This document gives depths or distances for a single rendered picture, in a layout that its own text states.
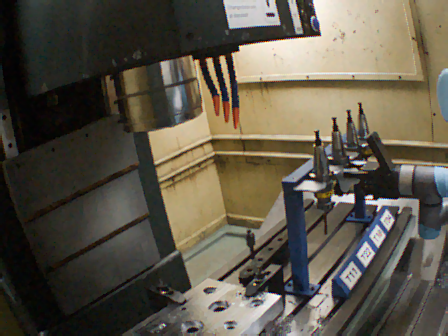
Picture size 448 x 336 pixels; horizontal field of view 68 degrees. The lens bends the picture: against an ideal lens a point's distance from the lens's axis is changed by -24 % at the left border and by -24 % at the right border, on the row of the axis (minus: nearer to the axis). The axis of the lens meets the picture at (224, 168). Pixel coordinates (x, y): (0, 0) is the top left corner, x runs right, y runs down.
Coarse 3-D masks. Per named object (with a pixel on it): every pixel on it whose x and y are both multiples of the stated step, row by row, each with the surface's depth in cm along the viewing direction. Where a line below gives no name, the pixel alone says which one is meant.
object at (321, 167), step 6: (318, 150) 93; (324, 150) 94; (318, 156) 94; (324, 156) 94; (318, 162) 94; (324, 162) 94; (318, 168) 94; (324, 168) 94; (318, 174) 94; (324, 174) 94
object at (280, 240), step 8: (280, 240) 124; (264, 248) 120; (272, 248) 120; (280, 248) 120; (288, 248) 123; (256, 256) 117; (264, 256) 116; (272, 256) 116; (280, 256) 124; (288, 256) 124; (248, 264) 113; (256, 264) 112; (264, 264) 112; (240, 272) 110; (248, 272) 109; (240, 280) 108; (248, 280) 107
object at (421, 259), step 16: (304, 192) 186; (352, 192) 170; (272, 208) 188; (400, 208) 151; (416, 208) 146; (272, 224) 180; (416, 224) 140; (416, 240) 135; (432, 240) 130; (416, 256) 129; (432, 256) 125; (416, 272) 124; (432, 272) 120
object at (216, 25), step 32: (32, 0) 76; (64, 0) 67; (96, 0) 60; (128, 0) 55; (160, 0) 51; (192, 0) 53; (32, 32) 80; (64, 32) 70; (96, 32) 63; (128, 32) 58; (160, 32) 54; (192, 32) 54; (224, 32) 59; (256, 32) 65; (288, 32) 73; (32, 64) 84; (64, 64) 73; (96, 64) 66; (128, 64) 61; (32, 96) 89
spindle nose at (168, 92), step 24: (120, 72) 69; (144, 72) 68; (168, 72) 69; (192, 72) 73; (120, 96) 72; (144, 96) 69; (168, 96) 70; (192, 96) 73; (120, 120) 75; (144, 120) 70; (168, 120) 71
